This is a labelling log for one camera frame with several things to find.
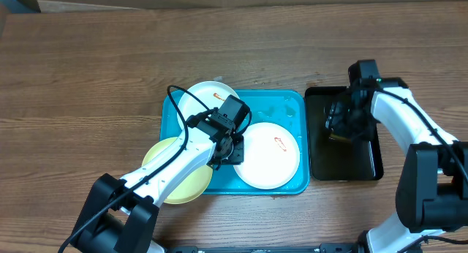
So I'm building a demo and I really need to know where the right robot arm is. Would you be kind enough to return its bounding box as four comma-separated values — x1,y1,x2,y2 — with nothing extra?
325,60,467,253

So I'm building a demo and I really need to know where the yellow plate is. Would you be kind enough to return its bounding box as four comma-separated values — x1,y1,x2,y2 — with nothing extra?
142,137,213,205

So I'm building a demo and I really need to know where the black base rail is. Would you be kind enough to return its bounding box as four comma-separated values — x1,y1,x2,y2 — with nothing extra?
167,243,366,253

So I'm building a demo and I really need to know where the green yellow sponge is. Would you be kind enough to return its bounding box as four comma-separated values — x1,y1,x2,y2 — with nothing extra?
329,133,352,142

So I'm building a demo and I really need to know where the black water tray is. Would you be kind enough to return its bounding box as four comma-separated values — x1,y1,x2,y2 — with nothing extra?
304,86,384,181

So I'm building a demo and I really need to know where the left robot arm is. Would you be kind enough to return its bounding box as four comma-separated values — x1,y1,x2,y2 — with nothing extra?
60,96,250,252

